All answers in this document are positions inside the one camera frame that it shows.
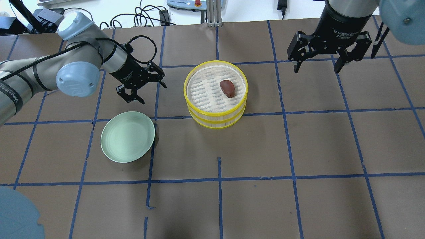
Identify brown bun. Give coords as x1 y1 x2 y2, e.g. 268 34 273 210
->
219 80 236 98

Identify yellow steamer basket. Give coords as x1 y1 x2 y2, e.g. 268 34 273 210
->
187 103 246 129
183 60 249 118

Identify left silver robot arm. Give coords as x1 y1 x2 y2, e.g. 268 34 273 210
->
1 12 165 239

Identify teach pendant with red button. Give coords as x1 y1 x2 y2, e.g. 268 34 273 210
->
166 0 207 12

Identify black power adapter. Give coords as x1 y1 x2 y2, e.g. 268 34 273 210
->
277 0 288 12

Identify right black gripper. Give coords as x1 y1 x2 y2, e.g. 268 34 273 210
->
287 9 372 74

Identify light green plate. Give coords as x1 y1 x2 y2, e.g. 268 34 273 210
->
100 111 155 163

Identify aluminium frame post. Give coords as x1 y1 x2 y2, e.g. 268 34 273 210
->
206 0 223 27

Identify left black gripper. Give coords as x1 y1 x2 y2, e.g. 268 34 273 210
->
115 56 167 104

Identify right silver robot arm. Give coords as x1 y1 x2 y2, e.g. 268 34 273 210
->
287 0 425 74

